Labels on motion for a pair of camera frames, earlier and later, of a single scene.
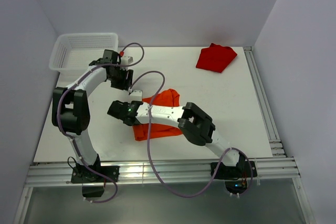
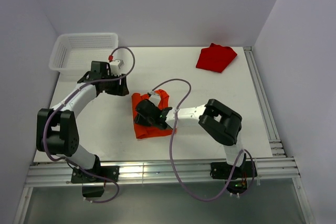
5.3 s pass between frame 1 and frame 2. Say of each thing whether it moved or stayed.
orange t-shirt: moved
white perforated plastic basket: stayed
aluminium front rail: stayed
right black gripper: moved
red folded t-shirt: stayed
